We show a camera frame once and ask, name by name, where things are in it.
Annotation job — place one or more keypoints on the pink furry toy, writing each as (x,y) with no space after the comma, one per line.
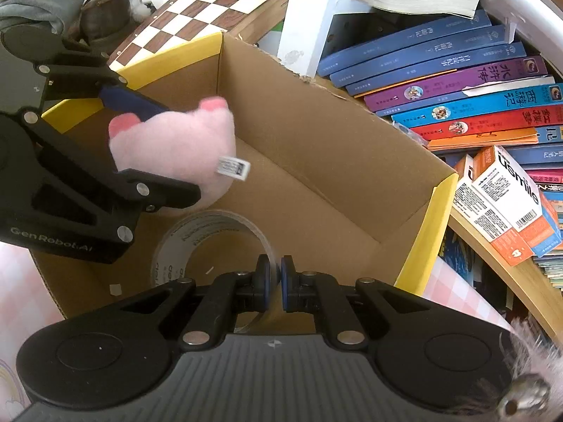
(528,387)

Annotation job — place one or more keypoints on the brown leather bag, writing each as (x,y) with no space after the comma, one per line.
(105,13)

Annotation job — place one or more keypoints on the pink plush toy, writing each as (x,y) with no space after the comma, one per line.
(176,149)

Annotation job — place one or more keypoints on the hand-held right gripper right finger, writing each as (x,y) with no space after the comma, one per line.
(288,285)

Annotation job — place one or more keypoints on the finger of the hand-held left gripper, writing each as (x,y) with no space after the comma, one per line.
(132,101)
(154,189)

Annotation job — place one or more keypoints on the grey cloth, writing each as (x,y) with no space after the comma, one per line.
(39,6)

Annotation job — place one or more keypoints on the row of colourful books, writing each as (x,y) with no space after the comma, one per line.
(440,83)

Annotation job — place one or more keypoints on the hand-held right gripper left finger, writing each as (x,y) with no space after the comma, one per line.
(264,283)

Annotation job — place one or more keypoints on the yellow-edged cardboard box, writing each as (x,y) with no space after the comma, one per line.
(330,162)

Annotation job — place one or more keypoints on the brown white chessboard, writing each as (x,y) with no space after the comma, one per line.
(198,4)

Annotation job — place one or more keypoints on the clear tape roll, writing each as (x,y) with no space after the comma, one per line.
(198,228)

